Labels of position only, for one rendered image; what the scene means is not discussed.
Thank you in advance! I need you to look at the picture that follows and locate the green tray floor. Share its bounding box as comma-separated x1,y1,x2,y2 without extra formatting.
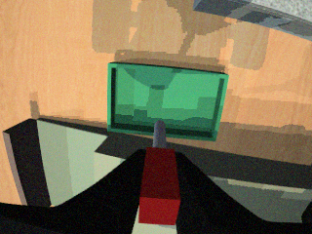
114,67,219,133

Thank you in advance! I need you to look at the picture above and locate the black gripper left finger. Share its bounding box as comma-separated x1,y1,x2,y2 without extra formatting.
0,149,145,234

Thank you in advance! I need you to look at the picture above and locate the green tray rim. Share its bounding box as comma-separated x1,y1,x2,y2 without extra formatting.
106,61,229,141

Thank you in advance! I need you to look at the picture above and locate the red pin with grey shaft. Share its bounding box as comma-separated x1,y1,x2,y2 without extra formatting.
138,121,180,226

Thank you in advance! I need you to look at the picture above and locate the grey-green flat ramp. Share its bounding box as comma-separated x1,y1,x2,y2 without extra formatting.
1,118,312,234

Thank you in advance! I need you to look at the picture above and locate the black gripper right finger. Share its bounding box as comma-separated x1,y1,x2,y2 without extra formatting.
175,152,312,234

